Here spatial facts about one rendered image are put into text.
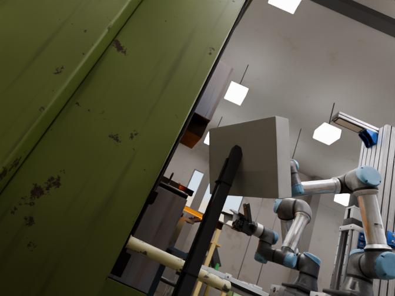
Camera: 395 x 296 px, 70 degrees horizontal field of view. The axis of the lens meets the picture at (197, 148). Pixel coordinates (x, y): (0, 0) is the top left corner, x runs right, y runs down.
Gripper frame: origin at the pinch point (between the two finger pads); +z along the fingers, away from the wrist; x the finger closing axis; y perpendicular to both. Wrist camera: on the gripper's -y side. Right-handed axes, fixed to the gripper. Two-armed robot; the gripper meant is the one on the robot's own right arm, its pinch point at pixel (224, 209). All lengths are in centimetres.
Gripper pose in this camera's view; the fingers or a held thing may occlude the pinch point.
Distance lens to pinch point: 165.6
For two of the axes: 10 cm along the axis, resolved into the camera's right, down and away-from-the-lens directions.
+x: -3.0, 3.1, 9.0
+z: -8.8, -4.6, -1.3
